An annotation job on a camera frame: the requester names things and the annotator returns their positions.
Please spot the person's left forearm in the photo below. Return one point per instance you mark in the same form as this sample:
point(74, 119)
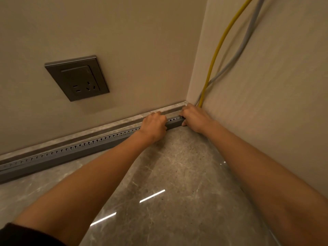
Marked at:
point(84, 181)

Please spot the person's right fingers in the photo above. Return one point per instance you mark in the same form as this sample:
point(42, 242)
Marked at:
point(184, 115)

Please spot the grey wall power socket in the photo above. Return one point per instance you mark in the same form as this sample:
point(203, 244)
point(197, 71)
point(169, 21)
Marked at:
point(77, 78)

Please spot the person's right forearm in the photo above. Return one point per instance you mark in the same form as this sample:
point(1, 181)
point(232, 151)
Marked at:
point(266, 184)

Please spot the black sleeve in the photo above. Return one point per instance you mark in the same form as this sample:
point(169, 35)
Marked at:
point(25, 235)

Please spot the person's right hand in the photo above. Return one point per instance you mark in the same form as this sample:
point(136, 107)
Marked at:
point(196, 119)

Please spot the person's left hand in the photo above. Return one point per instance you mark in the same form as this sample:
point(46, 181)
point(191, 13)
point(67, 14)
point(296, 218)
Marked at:
point(153, 128)

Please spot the person's left fingers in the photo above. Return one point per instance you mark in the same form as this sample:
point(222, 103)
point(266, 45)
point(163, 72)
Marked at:
point(162, 119)

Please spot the grey stone skirting board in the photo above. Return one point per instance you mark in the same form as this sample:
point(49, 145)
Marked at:
point(102, 126)

